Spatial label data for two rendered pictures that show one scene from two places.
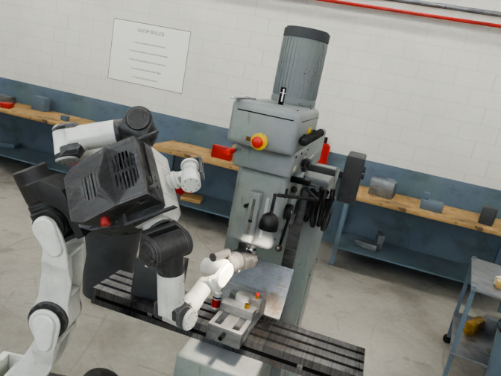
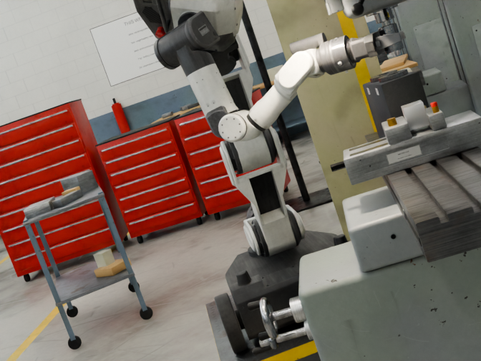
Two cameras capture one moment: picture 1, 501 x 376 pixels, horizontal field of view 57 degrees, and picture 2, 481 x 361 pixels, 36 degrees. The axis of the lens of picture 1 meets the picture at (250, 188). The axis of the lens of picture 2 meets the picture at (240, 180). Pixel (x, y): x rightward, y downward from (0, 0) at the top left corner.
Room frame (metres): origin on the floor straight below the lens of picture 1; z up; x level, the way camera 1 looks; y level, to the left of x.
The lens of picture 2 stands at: (1.20, -1.88, 1.31)
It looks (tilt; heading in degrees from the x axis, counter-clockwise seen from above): 9 degrees down; 85
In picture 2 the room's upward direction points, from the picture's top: 19 degrees counter-clockwise
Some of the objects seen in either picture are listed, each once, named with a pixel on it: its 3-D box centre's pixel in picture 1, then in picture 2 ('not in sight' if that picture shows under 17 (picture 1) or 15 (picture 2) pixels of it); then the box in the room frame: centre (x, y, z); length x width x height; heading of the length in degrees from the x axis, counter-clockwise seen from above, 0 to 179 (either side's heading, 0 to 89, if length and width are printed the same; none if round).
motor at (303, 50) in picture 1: (300, 67); not in sight; (2.09, -0.11, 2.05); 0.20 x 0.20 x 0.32
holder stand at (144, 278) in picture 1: (159, 274); (397, 104); (1.94, 0.33, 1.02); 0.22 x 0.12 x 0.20; 87
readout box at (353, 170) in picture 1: (353, 177); not in sight; (2.06, -0.45, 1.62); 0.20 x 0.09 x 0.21; 166
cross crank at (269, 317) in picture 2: not in sight; (280, 314); (1.36, 0.06, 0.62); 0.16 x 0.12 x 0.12; 166
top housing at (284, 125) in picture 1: (277, 124); not in sight; (1.86, -0.06, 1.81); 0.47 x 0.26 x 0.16; 166
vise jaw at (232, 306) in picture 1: (238, 308); (396, 130); (1.79, -0.05, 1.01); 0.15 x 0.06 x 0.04; 74
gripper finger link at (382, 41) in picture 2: not in sight; (388, 40); (1.83, -0.08, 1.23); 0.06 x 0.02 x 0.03; 149
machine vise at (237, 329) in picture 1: (238, 312); (409, 140); (1.82, -0.05, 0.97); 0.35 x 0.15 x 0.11; 164
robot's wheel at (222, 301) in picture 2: not in sight; (230, 322); (1.23, 0.50, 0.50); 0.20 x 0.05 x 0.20; 89
